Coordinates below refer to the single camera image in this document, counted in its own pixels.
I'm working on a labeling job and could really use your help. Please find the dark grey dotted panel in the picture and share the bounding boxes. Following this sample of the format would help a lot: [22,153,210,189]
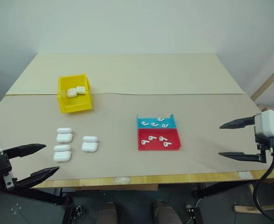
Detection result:
[0,190,68,224]

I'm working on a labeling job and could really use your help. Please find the blue earbud tray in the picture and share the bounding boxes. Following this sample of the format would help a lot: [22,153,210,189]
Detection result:
[137,113,178,130]

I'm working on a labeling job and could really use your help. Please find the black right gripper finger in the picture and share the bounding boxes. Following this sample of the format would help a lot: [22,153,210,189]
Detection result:
[219,115,257,130]
[218,151,262,163]

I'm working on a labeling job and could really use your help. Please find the dark brown rounded shape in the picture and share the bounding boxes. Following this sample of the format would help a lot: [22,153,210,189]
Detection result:
[96,202,118,224]
[151,200,182,224]

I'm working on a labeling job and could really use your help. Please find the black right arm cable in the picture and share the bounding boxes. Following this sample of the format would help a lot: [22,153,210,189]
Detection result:
[253,137,274,224]

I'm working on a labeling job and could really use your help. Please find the yellow plastic bin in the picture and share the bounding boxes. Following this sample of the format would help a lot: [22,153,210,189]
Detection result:
[58,74,93,114]

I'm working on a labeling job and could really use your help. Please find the light wooden slat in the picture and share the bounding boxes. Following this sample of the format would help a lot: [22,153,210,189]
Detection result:
[250,60,274,101]

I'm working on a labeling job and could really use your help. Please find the black metal latch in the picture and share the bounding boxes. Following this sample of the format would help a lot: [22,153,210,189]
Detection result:
[185,204,203,224]
[74,206,87,216]

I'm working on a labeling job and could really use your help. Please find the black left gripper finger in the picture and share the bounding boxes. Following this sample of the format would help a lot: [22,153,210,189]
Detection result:
[3,144,47,160]
[16,166,60,189]

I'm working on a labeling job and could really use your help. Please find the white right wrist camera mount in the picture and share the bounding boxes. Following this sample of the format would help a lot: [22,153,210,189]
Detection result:
[254,109,274,155]

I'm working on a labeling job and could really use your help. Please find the wooden strip on floor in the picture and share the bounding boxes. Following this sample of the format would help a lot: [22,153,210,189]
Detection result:
[232,204,264,214]

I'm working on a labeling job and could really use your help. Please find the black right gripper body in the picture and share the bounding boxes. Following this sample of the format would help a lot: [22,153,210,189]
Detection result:
[254,133,268,164]

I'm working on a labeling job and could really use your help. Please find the black table leg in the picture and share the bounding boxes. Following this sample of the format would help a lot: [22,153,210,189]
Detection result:
[15,188,70,206]
[192,181,253,199]

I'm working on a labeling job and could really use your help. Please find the red earbud tray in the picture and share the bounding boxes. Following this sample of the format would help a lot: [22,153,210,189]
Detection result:
[137,128,183,151]

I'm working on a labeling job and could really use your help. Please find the white tape patch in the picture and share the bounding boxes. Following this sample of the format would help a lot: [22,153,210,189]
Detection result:
[238,171,253,180]
[113,177,131,184]

